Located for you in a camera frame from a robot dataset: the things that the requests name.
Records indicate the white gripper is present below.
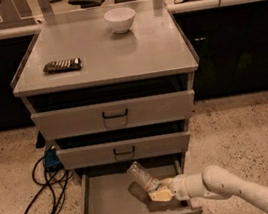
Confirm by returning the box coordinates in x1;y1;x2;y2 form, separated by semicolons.
149;174;189;202

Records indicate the clear plastic water bottle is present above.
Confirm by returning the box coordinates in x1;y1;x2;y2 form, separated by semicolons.
127;161;160;193

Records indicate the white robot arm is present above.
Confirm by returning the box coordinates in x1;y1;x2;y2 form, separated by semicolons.
149;165;268;214

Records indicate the grey open bottom drawer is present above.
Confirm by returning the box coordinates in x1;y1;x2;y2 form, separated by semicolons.
61;155;205;214

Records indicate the grey middle drawer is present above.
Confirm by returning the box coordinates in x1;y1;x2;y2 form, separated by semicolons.
56;131;190;170

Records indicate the grey drawer cabinet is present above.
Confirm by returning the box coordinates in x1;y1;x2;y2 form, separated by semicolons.
14;0;199;173

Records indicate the grey top drawer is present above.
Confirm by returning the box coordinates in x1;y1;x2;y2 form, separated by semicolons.
31;90;195;141

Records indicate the blue power box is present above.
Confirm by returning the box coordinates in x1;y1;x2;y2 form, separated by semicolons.
43;148;62;172

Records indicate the dark striped snack bar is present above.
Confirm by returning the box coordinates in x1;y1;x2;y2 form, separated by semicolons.
43;58;82;74

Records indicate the white ceramic bowl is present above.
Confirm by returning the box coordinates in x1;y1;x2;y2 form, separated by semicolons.
104;7;136;34

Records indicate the black office chair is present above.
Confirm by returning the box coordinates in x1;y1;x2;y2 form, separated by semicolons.
68;0;105;9

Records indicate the black floor cable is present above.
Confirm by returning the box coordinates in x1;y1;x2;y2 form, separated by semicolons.
12;152;80;214

